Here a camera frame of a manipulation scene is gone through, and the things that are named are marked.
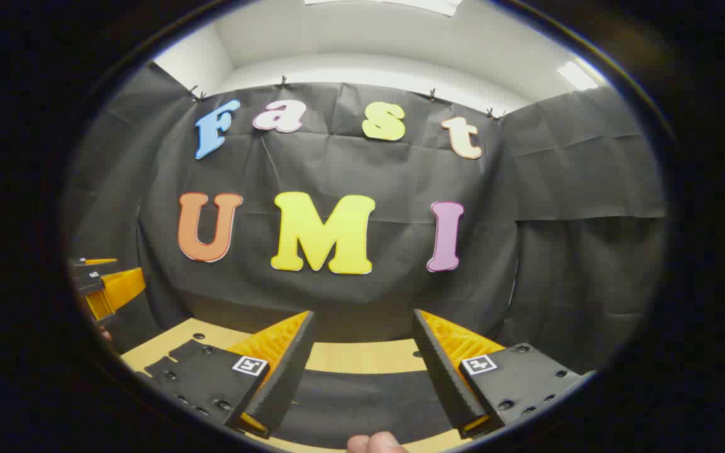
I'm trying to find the rectangular ceiling light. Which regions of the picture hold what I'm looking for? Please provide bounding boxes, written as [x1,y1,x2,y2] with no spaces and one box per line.
[555,60,601,92]
[305,0,464,17]

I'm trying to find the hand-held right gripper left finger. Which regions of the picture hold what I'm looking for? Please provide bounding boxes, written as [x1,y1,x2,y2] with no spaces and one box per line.
[139,310,318,439]

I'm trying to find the black backdrop cloth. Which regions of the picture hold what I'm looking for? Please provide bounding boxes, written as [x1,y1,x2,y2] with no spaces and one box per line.
[64,63,668,378]

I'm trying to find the dark grey jeans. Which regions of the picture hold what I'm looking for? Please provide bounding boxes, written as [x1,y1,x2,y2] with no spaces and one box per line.
[273,369,464,449]

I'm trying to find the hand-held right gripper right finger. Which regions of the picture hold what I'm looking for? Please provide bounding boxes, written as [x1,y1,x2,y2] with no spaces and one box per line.
[412,308,597,440]

